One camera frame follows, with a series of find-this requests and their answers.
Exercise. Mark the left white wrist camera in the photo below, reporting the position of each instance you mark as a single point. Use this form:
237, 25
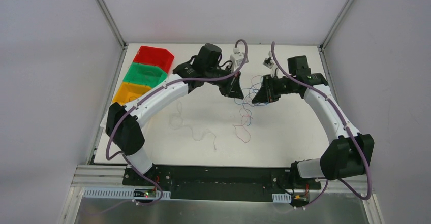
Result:
237, 59

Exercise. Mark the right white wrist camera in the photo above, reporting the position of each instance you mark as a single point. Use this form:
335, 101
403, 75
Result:
269, 62

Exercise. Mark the yellow plastic bin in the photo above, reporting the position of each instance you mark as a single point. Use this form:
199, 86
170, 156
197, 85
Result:
128, 92

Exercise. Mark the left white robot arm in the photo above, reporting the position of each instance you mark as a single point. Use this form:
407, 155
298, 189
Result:
124, 123

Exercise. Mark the aluminium front rail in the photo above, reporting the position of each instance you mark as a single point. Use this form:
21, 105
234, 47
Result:
169, 176

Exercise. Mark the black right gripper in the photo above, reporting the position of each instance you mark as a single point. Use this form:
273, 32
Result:
269, 88

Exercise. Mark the clear plastic bin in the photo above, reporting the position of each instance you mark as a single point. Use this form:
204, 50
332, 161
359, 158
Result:
104, 119

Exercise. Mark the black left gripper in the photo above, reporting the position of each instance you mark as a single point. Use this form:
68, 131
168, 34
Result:
227, 85

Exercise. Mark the controller board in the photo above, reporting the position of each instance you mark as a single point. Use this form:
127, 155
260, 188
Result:
144, 194
299, 201

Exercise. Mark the green plastic bin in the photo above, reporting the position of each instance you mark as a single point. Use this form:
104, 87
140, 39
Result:
147, 75

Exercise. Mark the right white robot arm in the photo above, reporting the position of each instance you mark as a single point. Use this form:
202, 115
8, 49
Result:
349, 151

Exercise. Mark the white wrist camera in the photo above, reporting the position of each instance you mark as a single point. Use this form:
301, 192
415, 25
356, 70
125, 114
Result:
269, 62
237, 59

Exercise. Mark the red plastic bin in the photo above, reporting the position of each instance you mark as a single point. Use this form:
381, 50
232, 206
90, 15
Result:
154, 56

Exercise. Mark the right controller board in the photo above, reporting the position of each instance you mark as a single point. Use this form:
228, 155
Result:
299, 201

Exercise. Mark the left controller board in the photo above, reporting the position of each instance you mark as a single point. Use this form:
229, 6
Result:
144, 194

